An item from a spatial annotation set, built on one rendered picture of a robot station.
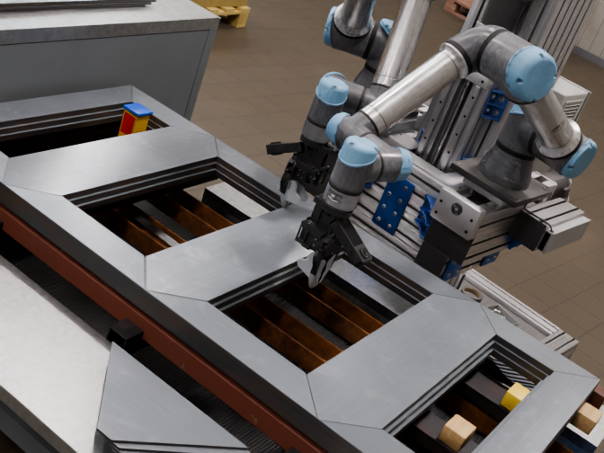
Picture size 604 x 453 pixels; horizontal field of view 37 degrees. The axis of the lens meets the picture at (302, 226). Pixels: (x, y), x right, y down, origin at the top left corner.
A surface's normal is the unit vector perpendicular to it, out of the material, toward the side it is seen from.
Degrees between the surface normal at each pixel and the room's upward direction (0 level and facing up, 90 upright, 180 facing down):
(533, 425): 0
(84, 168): 0
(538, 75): 86
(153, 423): 0
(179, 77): 90
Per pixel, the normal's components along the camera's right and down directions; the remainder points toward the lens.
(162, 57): 0.77, 0.50
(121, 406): 0.32, -0.84
